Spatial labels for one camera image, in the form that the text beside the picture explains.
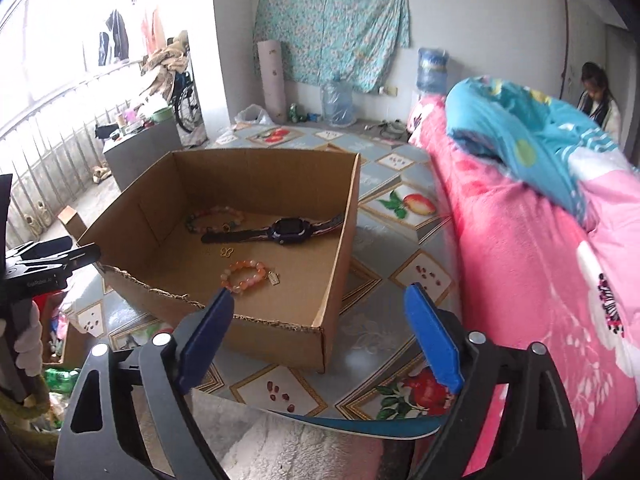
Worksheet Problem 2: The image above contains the black and pink smart watch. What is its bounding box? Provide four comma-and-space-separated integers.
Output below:
200, 212, 346, 247

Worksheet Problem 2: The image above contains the pink hanging garment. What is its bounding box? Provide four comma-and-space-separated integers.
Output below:
140, 5, 166, 56

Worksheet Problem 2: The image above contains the small brown cardboard box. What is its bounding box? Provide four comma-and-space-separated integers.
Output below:
57, 206, 87, 241

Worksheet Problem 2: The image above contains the blue water dispenser bottle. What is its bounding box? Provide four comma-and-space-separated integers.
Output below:
416, 47, 450, 95

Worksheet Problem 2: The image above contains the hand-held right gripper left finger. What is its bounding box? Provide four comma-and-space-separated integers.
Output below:
54, 287, 236, 480

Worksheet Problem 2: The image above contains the blue patterned quilt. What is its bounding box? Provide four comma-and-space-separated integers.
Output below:
445, 76, 640, 231

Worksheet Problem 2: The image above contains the grey cabinet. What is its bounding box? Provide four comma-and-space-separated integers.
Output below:
102, 120, 184, 193

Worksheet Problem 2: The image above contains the white plastic bag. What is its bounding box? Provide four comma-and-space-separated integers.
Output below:
235, 104, 274, 126

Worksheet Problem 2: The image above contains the person's left forearm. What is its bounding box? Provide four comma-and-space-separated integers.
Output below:
0, 387, 58, 461

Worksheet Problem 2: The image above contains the pink floral blanket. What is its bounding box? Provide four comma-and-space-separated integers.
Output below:
407, 95, 640, 480

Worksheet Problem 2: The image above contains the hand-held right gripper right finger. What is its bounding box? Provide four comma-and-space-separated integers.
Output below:
404, 282, 583, 480

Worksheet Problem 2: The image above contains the pile of beige clothes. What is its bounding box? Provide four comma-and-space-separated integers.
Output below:
140, 30, 191, 96

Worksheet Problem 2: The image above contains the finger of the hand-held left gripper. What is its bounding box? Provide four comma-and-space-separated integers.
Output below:
11, 236, 75, 261
0, 242, 104, 301

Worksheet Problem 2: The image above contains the teal floral curtain cloth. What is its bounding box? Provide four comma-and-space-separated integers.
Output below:
254, 0, 412, 93

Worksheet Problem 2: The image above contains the dark hanging jacket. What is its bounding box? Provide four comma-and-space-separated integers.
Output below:
97, 9, 130, 67

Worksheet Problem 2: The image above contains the multicoloured bead bracelet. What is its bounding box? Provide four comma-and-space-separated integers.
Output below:
185, 206, 247, 235

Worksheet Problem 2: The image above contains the person's left hand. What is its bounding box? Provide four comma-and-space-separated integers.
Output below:
14, 304, 45, 372

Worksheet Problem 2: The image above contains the clear water jug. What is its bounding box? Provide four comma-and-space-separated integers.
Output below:
320, 74, 357, 127

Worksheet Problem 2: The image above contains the wheelchair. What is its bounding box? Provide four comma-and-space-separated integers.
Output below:
172, 67, 206, 136

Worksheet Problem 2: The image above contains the pink bead bracelet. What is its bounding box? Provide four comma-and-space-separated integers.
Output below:
220, 259, 269, 295

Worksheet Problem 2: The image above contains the large brown cardboard box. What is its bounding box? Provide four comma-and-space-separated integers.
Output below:
76, 149, 362, 373

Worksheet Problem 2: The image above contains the white balcony railing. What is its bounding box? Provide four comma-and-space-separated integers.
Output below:
0, 62, 151, 241

